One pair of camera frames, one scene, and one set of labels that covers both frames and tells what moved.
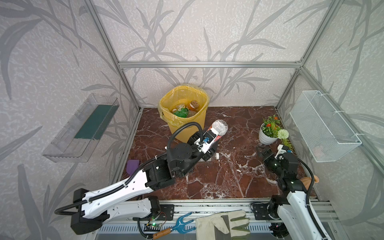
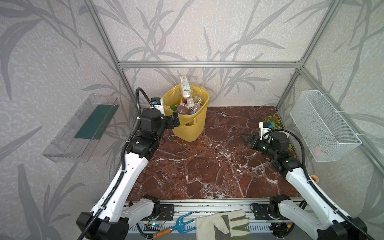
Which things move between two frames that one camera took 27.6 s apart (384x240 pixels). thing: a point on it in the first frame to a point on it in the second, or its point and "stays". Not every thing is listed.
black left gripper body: x=209 y=152 to x=173 y=120
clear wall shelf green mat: x=77 y=140 stays
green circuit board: x=152 y=227 stays
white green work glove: x=231 y=225 stays
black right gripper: x=268 y=154 to x=251 y=141
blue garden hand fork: x=180 y=227 stays
